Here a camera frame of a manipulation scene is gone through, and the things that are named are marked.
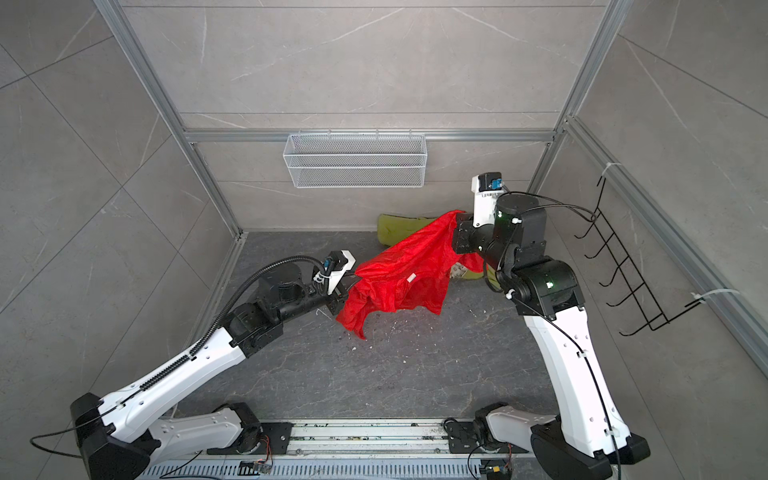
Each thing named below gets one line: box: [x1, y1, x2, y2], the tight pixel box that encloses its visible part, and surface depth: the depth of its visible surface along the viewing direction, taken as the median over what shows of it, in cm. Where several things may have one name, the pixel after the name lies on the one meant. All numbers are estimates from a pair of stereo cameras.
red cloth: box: [336, 210, 485, 340], surface depth 68 cm
